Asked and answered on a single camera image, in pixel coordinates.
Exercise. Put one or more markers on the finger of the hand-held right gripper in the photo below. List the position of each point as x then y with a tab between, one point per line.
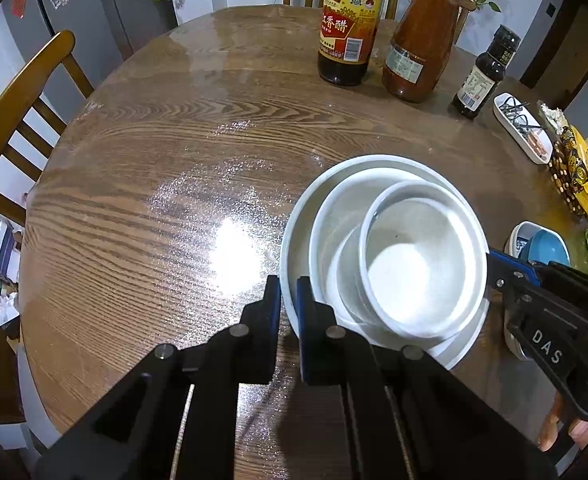
511	262
519	290

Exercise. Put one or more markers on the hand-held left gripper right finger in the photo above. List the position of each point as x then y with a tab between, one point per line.
304	320

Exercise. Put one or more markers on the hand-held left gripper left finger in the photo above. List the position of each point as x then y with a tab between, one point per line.
274	305

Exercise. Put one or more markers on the blue square plate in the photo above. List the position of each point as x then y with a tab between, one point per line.
546	247

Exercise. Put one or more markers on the large white bowl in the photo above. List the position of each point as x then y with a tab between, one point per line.
296	240

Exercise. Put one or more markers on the small white bowl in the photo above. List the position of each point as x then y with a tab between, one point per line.
409	280

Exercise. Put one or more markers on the medium white bowl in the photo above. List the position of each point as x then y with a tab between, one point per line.
334	220

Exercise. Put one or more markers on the person's right hand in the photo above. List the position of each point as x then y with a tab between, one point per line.
554	425

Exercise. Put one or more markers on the white plate blue pattern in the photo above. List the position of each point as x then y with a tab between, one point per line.
516	237

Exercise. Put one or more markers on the white rectangular dish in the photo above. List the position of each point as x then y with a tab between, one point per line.
536	156

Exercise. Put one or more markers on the yellow snack packet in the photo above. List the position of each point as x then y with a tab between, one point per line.
581	175

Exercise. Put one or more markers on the pile of dark metal clips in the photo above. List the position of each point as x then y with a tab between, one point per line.
516	112

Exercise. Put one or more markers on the crumpled foil wrapper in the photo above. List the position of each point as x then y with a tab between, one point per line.
554	117

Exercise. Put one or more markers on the small dark sauce bottle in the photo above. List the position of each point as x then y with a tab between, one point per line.
479	85

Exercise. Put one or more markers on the brown wooden door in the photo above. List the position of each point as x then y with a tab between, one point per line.
574	50

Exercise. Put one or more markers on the orange sauce jar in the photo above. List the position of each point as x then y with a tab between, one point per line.
419	45

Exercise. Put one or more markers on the dark vinegar bottle red label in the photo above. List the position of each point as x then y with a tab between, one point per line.
346	35

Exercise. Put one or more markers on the grey refrigerator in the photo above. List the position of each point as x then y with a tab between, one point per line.
104	0

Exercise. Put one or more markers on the red paper decoration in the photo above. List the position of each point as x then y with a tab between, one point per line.
19	6

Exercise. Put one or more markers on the dark wall switch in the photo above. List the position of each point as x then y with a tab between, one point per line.
550	9

